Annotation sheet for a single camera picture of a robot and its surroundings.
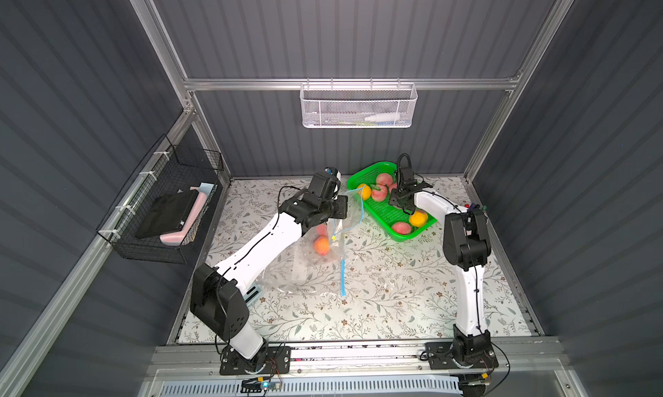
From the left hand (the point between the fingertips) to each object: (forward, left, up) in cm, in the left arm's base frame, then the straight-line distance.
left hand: (348, 205), depth 79 cm
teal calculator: (-19, +32, -23) cm, 43 cm away
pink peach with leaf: (+22, -15, -19) cm, 33 cm away
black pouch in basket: (-9, +49, +7) cm, 50 cm away
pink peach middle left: (+1, +9, -15) cm, 17 cm away
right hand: (+18, -22, -19) cm, 34 cm away
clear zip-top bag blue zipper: (-7, +12, -24) cm, 28 cm away
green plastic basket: (+16, -16, -25) cm, 33 cm away
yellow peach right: (+8, -28, -19) cm, 35 cm away
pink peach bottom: (+4, -21, -18) cm, 28 cm away
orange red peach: (-3, +9, -18) cm, 21 cm away
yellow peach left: (+23, -9, -18) cm, 31 cm away
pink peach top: (+29, -17, -18) cm, 38 cm away
